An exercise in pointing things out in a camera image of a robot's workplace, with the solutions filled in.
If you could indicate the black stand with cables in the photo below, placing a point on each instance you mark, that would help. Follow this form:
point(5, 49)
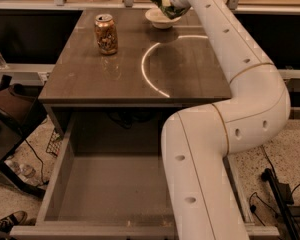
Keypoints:
point(283, 195)

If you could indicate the plastic bottle on floor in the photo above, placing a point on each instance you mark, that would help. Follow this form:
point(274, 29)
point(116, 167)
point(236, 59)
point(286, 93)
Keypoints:
point(25, 172)

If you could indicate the dark brown side chair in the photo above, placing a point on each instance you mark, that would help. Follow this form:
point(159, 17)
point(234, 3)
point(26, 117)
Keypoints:
point(20, 114)

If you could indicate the black canvas sneaker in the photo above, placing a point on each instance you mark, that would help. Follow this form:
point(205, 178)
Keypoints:
point(14, 219)

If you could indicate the orange soda can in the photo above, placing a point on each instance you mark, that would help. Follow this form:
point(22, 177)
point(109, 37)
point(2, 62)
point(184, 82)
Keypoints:
point(106, 34)

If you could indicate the wire mesh basket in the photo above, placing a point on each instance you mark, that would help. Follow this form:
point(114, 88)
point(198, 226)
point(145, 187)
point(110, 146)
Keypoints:
point(54, 144)

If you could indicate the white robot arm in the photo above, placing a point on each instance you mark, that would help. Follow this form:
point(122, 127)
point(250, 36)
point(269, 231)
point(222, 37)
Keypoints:
point(196, 140)

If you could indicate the grey open drawer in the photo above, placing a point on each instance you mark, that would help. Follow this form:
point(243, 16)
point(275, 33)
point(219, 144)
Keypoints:
point(110, 184)

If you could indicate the white paper bowl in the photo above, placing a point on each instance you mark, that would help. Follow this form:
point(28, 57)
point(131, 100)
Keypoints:
point(159, 20)

